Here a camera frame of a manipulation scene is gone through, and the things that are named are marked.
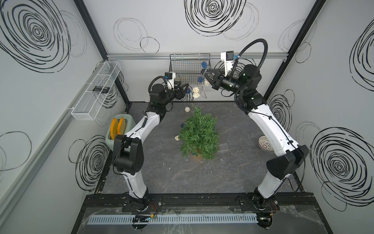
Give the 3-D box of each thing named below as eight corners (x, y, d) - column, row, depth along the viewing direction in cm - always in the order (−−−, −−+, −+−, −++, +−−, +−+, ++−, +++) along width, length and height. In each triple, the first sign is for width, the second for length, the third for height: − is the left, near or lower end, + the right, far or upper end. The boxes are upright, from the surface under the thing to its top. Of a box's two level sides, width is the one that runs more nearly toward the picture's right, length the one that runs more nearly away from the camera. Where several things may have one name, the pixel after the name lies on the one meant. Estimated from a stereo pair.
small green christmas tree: (182, 165, 88) (179, 137, 63) (183, 138, 101) (181, 105, 75) (212, 165, 88) (222, 137, 63) (209, 138, 101) (217, 105, 75)
